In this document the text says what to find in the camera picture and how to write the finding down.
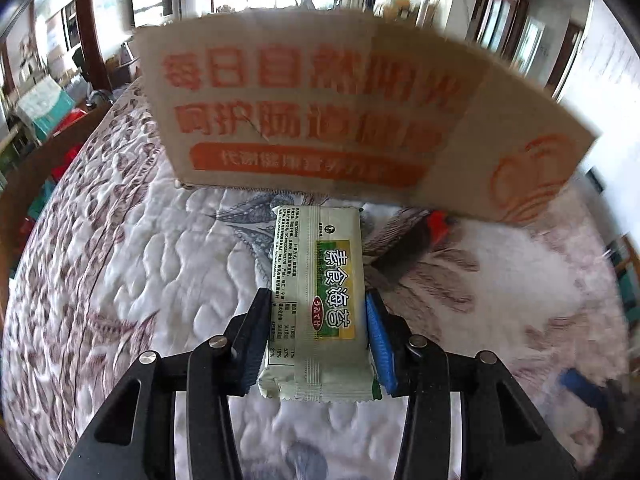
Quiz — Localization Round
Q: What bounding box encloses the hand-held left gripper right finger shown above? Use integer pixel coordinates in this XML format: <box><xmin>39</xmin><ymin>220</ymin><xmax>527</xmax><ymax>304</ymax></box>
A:
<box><xmin>365</xmin><ymin>289</ymin><xmax>576</xmax><ymax>480</ymax></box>

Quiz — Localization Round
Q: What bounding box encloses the orange printed cardboard box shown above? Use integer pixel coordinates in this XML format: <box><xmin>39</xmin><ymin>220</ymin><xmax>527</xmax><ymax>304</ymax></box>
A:
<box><xmin>131</xmin><ymin>7</ymin><xmax>603</xmax><ymax>226</ymax></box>

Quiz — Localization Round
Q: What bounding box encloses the whiteboard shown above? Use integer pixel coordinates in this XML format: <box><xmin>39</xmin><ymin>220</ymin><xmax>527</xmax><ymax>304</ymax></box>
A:
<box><xmin>560</xmin><ymin>0</ymin><xmax>640</xmax><ymax>241</ymax></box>

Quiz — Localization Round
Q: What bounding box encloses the black pen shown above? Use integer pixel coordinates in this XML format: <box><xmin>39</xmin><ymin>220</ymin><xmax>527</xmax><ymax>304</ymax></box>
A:
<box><xmin>367</xmin><ymin>210</ymin><xmax>453</xmax><ymax>291</ymax></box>

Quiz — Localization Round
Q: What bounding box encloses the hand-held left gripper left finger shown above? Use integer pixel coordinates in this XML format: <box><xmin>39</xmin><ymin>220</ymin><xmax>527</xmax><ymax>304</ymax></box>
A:
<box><xmin>57</xmin><ymin>287</ymin><xmax>273</xmax><ymax>480</ymax></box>

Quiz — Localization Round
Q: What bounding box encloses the green seaweed snack packet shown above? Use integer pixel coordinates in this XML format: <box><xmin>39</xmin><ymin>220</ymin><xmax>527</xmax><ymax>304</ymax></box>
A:
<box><xmin>257</xmin><ymin>204</ymin><xmax>385</xmax><ymax>403</ymax></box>

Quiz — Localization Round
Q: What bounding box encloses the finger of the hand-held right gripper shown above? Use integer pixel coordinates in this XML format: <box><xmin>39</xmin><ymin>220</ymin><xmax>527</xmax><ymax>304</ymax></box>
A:
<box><xmin>559</xmin><ymin>367</ymin><xmax>623</xmax><ymax>413</ymax></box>

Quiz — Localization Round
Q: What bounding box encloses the teal tissue pack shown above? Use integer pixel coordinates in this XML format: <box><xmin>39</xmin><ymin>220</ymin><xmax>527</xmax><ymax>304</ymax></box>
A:
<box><xmin>17</xmin><ymin>80</ymin><xmax>76</xmax><ymax>131</ymax></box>

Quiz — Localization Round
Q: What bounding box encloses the brown wooden door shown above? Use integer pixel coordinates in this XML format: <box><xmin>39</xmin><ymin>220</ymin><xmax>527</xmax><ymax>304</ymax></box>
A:
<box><xmin>542</xmin><ymin>22</ymin><xmax>587</xmax><ymax>98</ymax></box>

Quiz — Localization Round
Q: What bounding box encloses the wall television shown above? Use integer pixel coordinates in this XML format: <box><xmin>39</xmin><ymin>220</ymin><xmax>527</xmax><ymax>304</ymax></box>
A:
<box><xmin>131</xmin><ymin>0</ymin><xmax>173</xmax><ymax>28</ymax></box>

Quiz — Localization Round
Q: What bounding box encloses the leaf patterned quilt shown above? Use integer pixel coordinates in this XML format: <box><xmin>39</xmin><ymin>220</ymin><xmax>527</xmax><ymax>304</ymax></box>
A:
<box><xmin>0</xmin><ymin>80</ymin><xmax>631</xmax><ymax>480</ymax></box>

